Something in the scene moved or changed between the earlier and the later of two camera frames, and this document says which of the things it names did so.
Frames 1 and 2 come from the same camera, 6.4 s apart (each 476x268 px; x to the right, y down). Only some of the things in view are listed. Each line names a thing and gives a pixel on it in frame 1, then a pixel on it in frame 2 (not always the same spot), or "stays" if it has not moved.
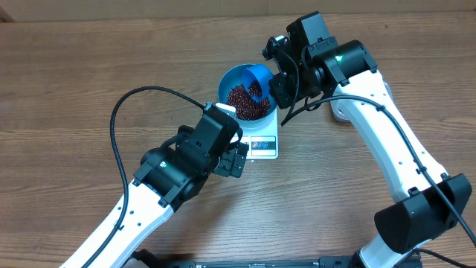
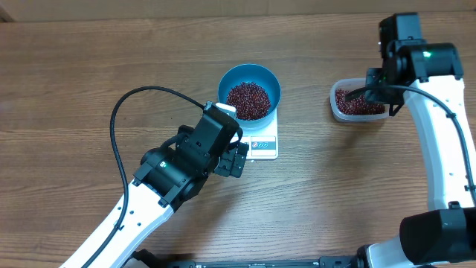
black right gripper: [280, 85] -> [375, 94]
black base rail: [145, 259] stays
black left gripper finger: [239, 159] stays
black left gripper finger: [224, 165] stays
